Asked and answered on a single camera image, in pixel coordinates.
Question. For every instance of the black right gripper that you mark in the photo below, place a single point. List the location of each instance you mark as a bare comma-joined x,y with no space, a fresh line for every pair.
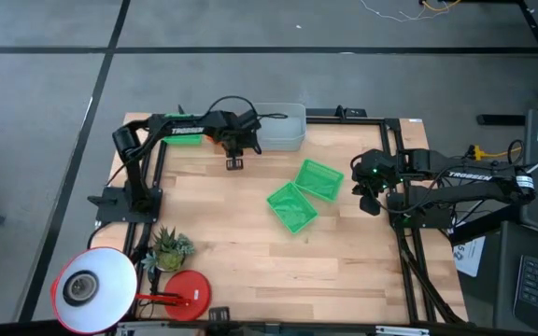
372,184

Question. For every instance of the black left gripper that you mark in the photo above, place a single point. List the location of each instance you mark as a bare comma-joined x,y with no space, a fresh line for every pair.
234,142

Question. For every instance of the orange plastic basket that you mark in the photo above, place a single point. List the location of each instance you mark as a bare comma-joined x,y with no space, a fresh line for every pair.
209,136

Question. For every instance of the green plastic basket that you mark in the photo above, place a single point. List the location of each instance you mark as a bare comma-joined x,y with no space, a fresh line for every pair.
318,179
292,207
182,140

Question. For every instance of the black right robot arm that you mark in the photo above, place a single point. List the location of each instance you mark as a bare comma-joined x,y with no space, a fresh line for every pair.
502,186

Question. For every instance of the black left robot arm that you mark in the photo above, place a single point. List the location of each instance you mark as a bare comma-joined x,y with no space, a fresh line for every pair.
157,125

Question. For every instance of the grey plastic bin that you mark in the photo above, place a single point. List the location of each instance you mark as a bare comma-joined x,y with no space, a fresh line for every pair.
280,126
280,145

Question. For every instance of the white paper sheet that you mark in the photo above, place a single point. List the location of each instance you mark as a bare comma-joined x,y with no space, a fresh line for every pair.
472,259

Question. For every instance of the potted succulent plant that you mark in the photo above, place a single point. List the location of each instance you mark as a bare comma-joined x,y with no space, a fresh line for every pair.
168,259

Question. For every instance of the silver aluminium extrusion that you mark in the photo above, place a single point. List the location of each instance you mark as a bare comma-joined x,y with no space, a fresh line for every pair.
402,331

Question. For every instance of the red desk lamp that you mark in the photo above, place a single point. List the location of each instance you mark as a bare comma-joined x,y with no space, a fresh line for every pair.
187,294

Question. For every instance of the black keyboard desk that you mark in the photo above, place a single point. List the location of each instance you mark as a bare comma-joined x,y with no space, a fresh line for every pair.
505,280

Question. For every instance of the black floor bar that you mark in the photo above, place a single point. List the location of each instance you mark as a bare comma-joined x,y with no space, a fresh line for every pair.
500,120

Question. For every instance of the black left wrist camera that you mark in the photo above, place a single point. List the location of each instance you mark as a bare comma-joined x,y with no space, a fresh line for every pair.
249,120

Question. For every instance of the black aluminium table frame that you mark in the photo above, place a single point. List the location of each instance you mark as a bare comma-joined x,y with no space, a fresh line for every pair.
334,121

